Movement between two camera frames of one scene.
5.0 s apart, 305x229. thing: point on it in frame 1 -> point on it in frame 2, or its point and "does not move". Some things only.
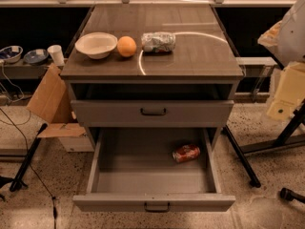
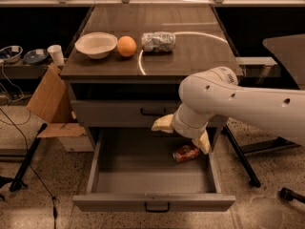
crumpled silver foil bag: x=158 y=42 does not move
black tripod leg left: x=17 y=183 does not move
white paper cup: x=55 y=51 does not move
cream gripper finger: x=289 y=93 -> x=186 y=123
